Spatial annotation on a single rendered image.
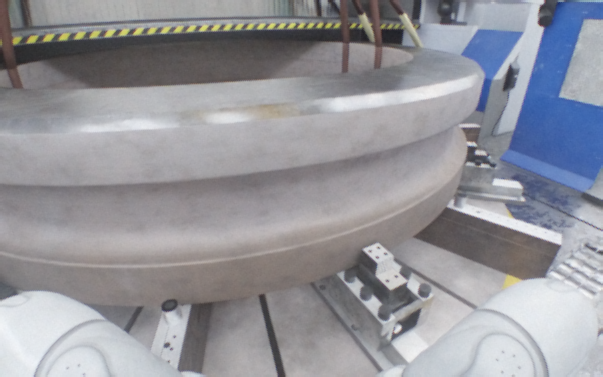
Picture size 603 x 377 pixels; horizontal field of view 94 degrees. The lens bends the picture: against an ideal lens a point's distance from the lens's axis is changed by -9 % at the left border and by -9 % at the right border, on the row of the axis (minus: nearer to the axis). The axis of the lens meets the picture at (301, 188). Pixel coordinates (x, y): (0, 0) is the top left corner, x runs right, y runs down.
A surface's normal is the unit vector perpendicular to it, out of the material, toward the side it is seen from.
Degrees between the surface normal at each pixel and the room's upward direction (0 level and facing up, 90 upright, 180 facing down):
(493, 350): 26
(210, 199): 90
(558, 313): 17
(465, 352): 55
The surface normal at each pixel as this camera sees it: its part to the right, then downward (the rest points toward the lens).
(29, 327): -0.07, -0.79
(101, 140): 0.07, 0.48
